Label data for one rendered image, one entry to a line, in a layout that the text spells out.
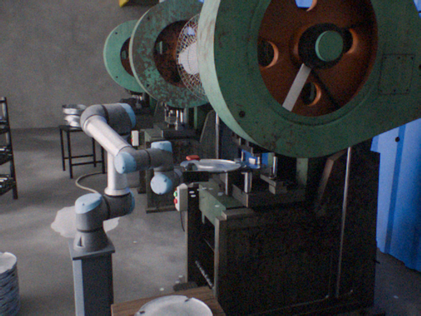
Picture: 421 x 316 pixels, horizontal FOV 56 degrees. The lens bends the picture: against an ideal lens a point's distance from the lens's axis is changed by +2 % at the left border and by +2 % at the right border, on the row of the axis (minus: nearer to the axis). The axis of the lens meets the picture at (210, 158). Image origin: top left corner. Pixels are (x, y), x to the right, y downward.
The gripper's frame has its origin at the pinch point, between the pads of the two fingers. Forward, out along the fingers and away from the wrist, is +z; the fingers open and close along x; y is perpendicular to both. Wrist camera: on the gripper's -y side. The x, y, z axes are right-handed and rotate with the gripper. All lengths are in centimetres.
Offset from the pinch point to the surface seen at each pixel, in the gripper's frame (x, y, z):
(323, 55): -48, -52, -19
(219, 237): 26.9, -14.0, -8.1
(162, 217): 70, 76, 129
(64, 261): 77, 105, 40
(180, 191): 17.6, 18.4, 25.2
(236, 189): 9.9, -15.5, 12.4
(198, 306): 47, -13, -30
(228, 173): 3.5, -10.6, 14.7
